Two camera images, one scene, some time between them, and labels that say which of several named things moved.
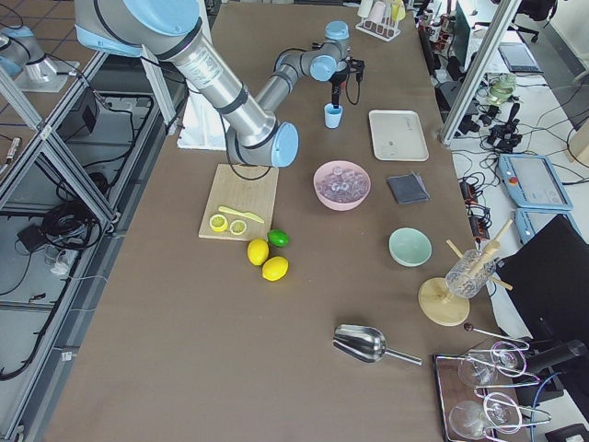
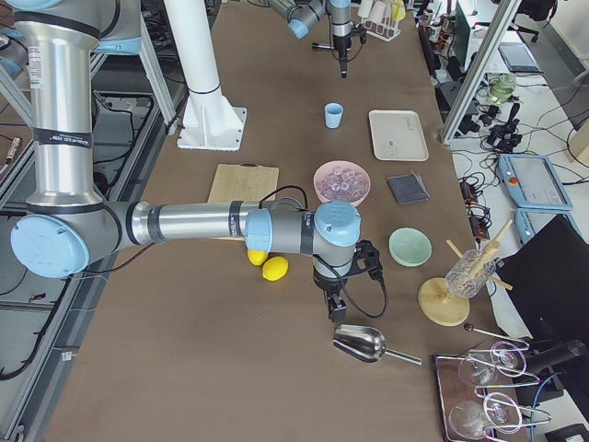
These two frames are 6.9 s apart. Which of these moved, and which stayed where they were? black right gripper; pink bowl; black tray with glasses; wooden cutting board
Moved: black right gripper
Stayed: black tray with glasses; wooden cutting board; pink bowl
